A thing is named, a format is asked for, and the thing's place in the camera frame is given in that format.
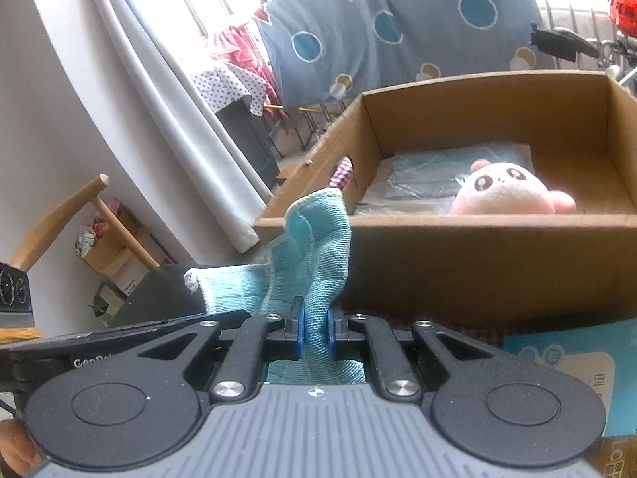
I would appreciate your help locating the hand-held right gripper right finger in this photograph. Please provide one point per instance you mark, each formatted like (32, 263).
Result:
(331, 333)

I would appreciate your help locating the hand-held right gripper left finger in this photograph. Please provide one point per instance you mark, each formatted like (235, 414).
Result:
(298, 331)

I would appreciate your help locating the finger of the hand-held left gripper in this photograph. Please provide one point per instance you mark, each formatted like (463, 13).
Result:
(224, 317)

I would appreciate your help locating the teal knitted towel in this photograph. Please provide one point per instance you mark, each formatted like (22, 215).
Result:
(323, 259)

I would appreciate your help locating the brown cardboard box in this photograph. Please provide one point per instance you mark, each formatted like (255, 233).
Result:
(448, 269)

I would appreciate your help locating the bagged blue face masks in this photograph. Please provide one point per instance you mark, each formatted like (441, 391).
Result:
(413, 179)

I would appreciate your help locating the pink plush toy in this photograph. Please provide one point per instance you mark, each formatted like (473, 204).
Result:
(502, 189)

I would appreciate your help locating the blue paper carton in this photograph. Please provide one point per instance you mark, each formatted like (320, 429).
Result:
(597, 388)

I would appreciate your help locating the person's left forearm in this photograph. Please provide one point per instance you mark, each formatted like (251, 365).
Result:
(17, 448)

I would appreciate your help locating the black box device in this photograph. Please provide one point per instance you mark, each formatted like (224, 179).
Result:
(15, 289)

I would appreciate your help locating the small cluttered cardboard box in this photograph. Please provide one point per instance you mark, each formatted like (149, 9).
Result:
(114, 259)

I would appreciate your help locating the wooden chair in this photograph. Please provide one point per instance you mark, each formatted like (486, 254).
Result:
(54, 219)

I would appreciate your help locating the yellow rod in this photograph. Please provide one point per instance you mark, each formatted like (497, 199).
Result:
(293, 108)

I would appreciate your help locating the white polka-dot cloth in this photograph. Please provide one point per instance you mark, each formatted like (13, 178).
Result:
(224, 84)

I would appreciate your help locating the grey window curtain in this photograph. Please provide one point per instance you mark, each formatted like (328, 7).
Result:
(164, 84)

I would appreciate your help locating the pink garment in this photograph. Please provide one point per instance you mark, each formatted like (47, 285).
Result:
(244, 55)

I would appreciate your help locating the blue printed blanket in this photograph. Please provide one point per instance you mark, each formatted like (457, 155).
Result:
(423, 35)

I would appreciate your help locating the gold foil packet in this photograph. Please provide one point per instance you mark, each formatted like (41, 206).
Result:
(619, 460)

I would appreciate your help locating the red plastic bag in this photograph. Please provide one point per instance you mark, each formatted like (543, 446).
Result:
(624, 0)

